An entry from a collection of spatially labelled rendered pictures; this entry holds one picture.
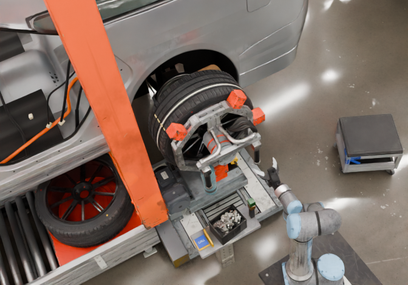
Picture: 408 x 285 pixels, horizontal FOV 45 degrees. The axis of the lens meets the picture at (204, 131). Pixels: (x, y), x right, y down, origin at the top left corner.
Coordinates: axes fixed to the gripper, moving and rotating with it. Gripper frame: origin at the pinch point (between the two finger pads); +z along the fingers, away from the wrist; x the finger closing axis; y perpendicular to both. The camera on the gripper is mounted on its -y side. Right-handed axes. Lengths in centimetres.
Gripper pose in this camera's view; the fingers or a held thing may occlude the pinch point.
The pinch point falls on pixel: (261, 161)
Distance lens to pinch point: 298.8
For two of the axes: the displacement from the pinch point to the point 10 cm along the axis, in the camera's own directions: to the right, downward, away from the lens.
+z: -4.6, -6.9, 5.6
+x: 8.8, -4.4, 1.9
